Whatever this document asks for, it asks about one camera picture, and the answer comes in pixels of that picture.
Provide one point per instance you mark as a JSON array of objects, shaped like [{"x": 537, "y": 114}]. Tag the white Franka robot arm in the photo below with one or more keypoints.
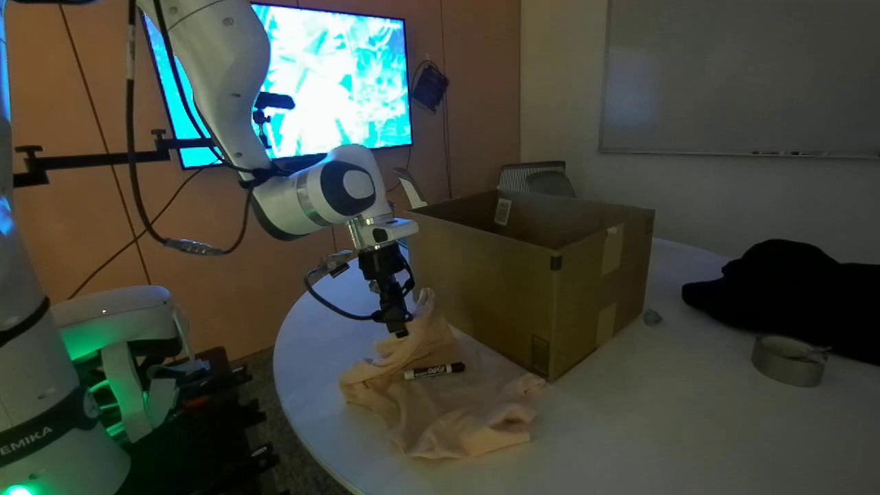
[{"x": 211, "y": 55}]

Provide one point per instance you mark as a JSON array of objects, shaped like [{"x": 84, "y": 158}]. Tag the black marker pen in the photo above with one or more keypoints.
[{"x": 436, "y": 369}]

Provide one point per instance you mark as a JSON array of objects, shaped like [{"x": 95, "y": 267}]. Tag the white domed base housing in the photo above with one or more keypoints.
[{"x": 120, "y": 311}]

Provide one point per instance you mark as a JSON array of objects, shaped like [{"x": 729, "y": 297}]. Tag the open cardboard box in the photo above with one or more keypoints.
[{"x": 513, "y": 283}]

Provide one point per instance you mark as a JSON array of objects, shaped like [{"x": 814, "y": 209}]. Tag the black wall device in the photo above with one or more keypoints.
[{"x": 431, "y": 87}]

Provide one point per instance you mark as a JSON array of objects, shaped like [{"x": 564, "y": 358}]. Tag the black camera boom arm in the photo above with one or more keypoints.
[{"x": 92, "y": 158}]

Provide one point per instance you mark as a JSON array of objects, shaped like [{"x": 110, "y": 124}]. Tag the wall mounted monitor screen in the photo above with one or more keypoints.
[{"x": 348, "y": 84}]

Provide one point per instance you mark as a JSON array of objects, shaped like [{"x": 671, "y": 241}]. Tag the grey chair backrest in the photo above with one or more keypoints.
[{"x": 532, "y": 180}]

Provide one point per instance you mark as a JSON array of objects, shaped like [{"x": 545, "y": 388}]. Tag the peach cloth shirt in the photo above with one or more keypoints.
[{"x": 450, "y": 413}]

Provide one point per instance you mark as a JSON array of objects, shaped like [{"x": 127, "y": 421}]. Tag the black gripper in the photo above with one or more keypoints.
[{"x": 387, "y": 277}]

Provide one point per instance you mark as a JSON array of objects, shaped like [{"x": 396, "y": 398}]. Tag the wall whiteboard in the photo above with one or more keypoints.
[{"x": 733, "y": 72}]

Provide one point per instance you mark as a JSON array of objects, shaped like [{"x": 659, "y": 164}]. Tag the black robot cart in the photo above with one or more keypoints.
[{"x": 202, "y": 421}]

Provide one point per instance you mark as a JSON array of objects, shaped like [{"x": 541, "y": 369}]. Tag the grey tape roll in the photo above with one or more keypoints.
[{"x": 787, "y": 362}]

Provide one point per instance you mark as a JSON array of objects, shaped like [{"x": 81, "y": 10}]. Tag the small grey object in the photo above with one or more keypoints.
[{"x": 653, "y": 316}]

